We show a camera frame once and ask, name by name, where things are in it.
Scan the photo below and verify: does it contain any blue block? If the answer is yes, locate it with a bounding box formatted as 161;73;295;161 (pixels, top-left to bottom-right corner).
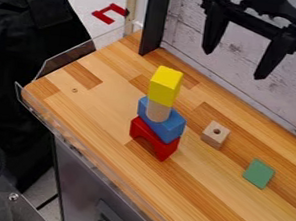
132;94;190;147

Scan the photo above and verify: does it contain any green block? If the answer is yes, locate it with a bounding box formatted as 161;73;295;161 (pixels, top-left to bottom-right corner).
240;157;278;192

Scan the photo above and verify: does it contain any black post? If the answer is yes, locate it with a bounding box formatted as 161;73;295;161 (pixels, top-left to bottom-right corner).
136;0;174;59

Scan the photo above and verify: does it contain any beige wooden cylinder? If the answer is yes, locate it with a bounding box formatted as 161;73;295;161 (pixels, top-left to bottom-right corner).
144;98;175;125

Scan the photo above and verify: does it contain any red clamp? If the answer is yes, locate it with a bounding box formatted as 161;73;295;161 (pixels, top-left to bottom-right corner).
89;0;131;28

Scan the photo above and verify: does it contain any black cloth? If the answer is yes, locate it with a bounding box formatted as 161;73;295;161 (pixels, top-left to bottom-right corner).
0;0;98;200

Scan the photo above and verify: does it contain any beige cube with hole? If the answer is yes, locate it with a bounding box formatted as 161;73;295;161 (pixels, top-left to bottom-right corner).
198;119;233;152

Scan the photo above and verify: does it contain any red arch block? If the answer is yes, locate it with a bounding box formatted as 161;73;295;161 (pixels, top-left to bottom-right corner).
125;115;184;164

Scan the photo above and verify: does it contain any yellow block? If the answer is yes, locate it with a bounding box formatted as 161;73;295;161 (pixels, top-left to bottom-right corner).
146;64;186;109

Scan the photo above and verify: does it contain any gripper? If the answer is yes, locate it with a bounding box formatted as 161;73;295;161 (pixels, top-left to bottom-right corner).
191;0;296;85

